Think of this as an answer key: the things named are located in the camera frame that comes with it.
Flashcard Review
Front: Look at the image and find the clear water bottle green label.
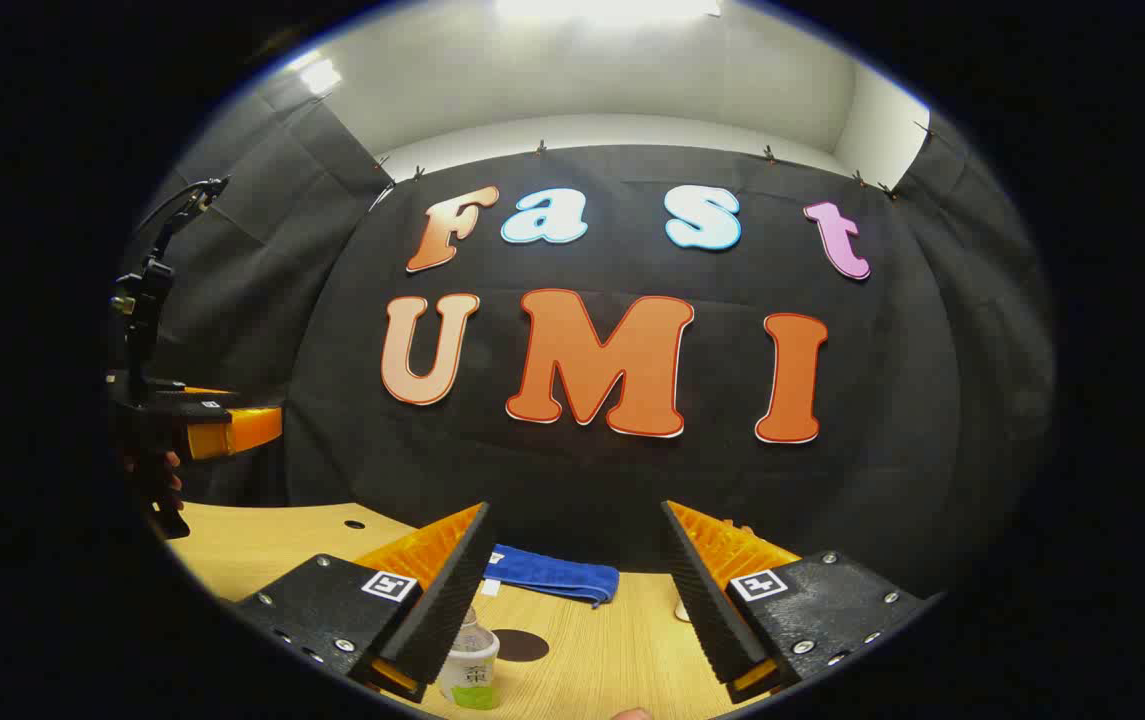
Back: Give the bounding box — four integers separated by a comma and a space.
435, 605, 501, 711

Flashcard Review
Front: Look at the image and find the dark brown round coaster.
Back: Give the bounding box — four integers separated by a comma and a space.
492, 629, 550, 663

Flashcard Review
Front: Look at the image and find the blue folded towel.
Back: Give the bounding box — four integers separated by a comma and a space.
480, 544, 621, 608

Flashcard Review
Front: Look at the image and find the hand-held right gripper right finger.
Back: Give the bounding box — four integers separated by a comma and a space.
660, 500, 943, 704

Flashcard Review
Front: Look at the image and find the ceiling light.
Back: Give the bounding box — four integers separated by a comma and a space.
492, 0, 723, 21
297, 58, 343, 98

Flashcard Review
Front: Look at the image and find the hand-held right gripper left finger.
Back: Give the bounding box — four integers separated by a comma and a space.
230, 502, 494, 704

